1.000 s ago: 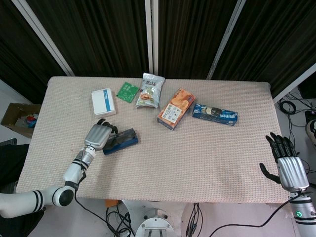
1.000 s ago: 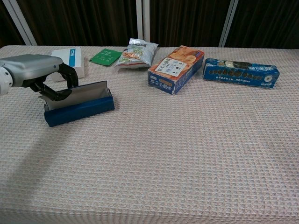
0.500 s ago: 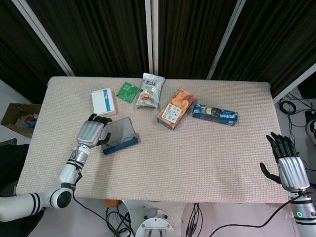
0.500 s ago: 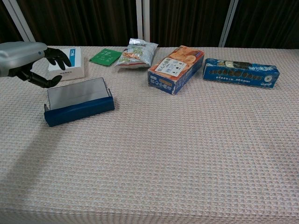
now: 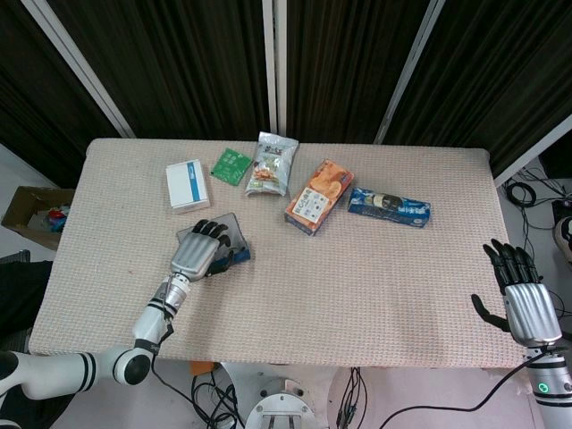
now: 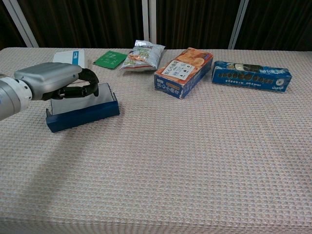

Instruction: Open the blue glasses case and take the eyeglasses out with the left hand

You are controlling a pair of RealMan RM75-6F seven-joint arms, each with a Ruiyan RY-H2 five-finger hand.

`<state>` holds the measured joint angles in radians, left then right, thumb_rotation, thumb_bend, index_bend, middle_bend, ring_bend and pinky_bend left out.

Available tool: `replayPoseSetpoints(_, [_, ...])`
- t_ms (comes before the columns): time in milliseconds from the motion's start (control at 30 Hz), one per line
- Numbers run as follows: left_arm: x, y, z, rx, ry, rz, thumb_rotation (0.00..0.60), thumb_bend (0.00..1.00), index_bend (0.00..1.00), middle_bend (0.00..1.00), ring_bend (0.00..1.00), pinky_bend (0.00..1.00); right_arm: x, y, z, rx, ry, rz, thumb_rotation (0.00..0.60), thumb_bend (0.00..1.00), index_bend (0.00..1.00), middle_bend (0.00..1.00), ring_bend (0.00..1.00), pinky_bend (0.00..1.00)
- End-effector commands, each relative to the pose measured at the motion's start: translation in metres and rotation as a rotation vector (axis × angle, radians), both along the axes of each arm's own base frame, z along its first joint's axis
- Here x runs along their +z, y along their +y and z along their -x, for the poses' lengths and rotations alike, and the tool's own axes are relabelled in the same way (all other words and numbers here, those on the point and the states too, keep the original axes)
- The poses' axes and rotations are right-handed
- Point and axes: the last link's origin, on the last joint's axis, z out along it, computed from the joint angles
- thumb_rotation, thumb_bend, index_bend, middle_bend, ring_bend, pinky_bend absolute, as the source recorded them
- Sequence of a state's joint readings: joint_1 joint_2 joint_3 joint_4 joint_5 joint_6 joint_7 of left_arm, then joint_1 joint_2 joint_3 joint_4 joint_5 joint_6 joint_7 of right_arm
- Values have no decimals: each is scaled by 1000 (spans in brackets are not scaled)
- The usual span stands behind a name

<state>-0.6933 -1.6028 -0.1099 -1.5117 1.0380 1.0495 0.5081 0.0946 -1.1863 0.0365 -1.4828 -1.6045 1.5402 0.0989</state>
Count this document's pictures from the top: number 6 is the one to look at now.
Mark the orange and blue biscuit box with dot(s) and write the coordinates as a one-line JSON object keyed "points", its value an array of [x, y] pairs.
{"points": [[180, 73]]}

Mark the silver snack bag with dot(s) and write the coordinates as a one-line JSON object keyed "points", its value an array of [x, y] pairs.
{"points": [[143, 57]]}

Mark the pink waffle tablecloth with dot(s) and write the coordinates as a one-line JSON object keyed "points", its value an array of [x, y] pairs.
{"points": [[170, 158]]}

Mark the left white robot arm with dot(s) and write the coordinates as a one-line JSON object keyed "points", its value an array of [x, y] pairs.
{"points": [[9, 97]]}

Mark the white box with blue stripe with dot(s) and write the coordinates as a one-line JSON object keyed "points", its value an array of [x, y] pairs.
{"points": [[65, 57]]}

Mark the blue cookie package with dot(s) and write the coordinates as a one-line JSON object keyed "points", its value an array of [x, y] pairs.
{"points": [[251, 78]]}

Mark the green flat packet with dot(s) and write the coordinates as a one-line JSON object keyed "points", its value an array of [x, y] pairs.
{"points": [[109, 59]]}

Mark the dark brown curtain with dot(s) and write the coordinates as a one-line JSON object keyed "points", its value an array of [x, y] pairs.
{"points": [[7, 29], [195, 22], [85, 22], [280, 24]]}

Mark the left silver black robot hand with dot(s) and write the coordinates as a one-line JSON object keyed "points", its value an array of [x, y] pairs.
{"points": [[48, 78]]}

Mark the white metal frame post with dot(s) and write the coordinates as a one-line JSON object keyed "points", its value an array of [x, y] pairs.
{"points": [[145, 22], [20, 24], [152, 22], [238, 24]]}

